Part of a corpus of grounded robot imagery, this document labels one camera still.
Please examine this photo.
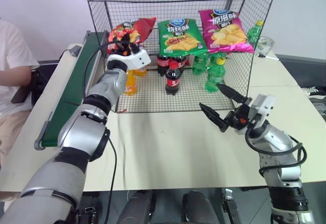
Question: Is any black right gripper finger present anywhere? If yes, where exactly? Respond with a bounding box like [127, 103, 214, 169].
[199, 102, 229, 132]
[216, 83, 249, 104]

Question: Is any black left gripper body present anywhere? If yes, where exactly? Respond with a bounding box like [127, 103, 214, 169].
[116, 44, 140, 57]

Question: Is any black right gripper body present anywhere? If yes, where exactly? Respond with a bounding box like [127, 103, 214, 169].
[220, 96, 253, 133]

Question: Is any red chip bag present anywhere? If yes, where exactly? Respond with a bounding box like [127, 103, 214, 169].
[107, 17, 157, 54]

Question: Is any grey conveyor motor box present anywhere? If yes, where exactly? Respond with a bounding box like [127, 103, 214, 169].
[69, 45, 82, 57]

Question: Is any green conveyor belt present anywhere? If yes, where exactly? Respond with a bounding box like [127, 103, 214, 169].
[34, 30, 111, 151]

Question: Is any green soda bottle yellow cap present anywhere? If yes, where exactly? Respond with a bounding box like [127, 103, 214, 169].
[205, 54, 228, 93]

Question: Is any cola bottle red label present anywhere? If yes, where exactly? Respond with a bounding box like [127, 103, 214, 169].
[156, 54, 170, 77]
[172, 54, 188, 70]
[165, 61, 184, 96]

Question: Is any orange soda bottle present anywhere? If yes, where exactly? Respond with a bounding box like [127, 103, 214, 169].
[124, 67, 148, 96]

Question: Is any green chip bag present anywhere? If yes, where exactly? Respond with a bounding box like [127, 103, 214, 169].
[157, 18, 208, 57]

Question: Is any black marker pen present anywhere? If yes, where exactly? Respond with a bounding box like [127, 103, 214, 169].
[256, 53, 280, 62]

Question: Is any pink chip bag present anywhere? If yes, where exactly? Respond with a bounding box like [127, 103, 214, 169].
[198, 9, 256, 54]

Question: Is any dark rounded shape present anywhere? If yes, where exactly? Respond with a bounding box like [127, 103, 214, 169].
[117, 190, 154, 224]
[181, 190, 218, 224]

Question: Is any black chair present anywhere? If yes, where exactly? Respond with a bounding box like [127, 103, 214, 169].
[30, 68, 46, 105]

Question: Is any black phone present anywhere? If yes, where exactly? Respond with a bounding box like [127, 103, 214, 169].
[11, 85, 33, 104]

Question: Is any person in white shirt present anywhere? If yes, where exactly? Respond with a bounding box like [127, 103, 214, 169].
[0, 17, 41, 169]

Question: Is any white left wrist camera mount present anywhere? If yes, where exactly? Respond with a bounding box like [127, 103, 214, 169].
[106, 49, 152, 71]

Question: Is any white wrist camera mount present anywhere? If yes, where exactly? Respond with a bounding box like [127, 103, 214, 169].
[106, 49, 152, 71]
[248, 94, 277, 128]

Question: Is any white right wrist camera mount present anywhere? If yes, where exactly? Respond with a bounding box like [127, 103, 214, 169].
[248, 94, 277, 128]

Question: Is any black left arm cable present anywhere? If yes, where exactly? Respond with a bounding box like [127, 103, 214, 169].
[82, 39, 118, 224]

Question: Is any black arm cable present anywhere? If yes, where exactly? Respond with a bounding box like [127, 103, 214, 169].
[244, 126, 308, 178]
[82, 39, 118, 224]

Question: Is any black wire rack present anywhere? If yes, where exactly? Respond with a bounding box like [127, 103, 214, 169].
[83, 0, 279, 115]

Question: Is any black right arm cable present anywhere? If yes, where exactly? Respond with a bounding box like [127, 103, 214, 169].
[244, 126, 308, 178]

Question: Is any black metal bracket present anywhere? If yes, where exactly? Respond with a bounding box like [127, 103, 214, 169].
[222, 188, 242, 224]

